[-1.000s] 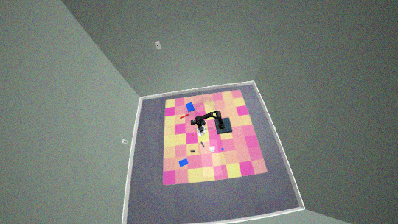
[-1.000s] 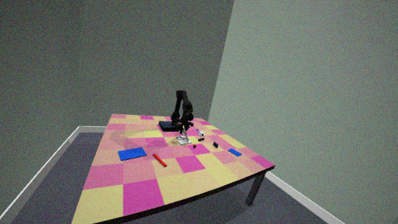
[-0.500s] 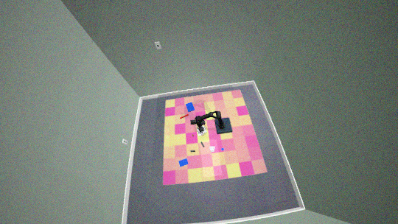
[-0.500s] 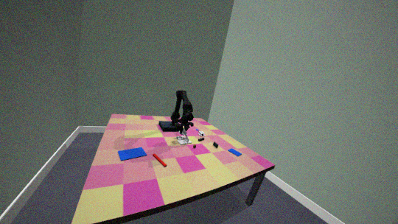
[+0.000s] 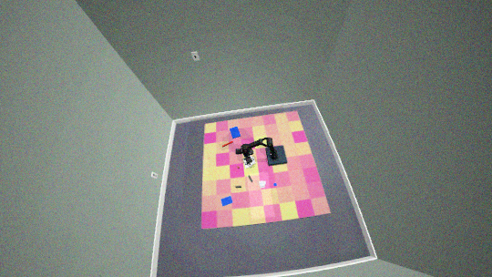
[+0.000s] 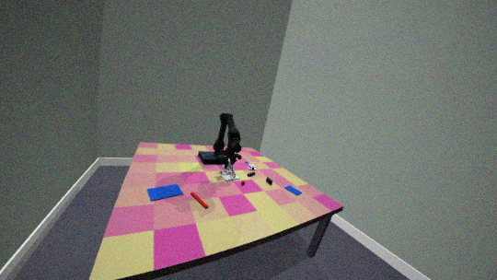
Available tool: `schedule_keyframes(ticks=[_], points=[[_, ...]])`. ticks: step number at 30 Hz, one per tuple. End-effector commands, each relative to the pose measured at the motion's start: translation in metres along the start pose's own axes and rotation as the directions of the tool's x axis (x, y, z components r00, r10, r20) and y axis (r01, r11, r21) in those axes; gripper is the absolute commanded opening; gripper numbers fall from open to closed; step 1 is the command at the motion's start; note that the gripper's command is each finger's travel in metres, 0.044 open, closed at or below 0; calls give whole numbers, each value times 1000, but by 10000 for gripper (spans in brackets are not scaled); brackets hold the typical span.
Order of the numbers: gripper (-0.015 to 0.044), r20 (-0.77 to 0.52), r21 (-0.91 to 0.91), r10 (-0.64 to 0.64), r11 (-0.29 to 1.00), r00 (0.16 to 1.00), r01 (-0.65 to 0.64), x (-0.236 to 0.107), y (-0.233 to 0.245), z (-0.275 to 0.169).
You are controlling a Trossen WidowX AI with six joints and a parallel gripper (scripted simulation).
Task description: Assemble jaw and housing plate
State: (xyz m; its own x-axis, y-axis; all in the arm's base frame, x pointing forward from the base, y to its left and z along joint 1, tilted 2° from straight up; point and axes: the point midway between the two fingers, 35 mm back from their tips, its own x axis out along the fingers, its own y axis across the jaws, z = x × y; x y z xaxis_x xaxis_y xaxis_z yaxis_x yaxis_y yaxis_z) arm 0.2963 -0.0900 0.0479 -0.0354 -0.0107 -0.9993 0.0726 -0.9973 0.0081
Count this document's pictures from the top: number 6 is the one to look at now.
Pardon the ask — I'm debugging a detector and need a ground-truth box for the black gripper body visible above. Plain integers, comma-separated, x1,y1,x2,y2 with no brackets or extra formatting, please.
216,148,242,162

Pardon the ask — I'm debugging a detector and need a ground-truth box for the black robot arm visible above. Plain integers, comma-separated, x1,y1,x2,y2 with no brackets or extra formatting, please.
213,113,241,158

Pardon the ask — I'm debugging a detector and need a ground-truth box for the red flat bar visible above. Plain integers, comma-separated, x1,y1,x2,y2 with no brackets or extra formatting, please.
191,192,208,208

